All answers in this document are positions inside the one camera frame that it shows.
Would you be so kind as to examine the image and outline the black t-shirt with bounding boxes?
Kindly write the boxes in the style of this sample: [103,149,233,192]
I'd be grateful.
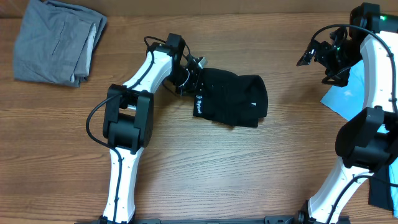
[193,68,268,128]

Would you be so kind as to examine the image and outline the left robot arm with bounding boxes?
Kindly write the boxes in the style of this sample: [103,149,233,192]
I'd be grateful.
[100,33,206,223]

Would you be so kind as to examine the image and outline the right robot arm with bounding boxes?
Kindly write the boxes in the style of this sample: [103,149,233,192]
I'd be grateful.
[288,2,397,224]

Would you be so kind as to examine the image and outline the light blue t-shirt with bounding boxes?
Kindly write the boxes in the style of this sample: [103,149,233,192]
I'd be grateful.
[321,60,397,217]

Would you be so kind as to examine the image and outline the folded grey trousers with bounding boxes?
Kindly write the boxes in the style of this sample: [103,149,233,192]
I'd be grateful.
[13,1,107,88]

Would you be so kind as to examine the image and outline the dark garment at right edge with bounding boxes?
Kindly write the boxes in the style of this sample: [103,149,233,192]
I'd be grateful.
[368,167,394,211]

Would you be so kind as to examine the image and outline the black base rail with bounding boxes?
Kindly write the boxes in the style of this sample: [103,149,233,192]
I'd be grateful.
[74,214,352,224]

